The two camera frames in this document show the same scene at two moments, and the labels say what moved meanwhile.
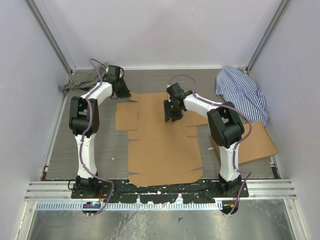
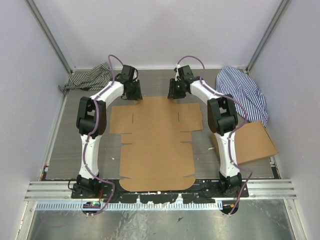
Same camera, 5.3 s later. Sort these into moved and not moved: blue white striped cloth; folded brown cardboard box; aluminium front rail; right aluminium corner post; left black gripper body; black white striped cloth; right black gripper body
Moved: right black gripper body; left black gripper body
Not moved: black white striped cloth; aluminium front rail; right aluminium corner post; folded brown cardboard box; blue white striped cloth
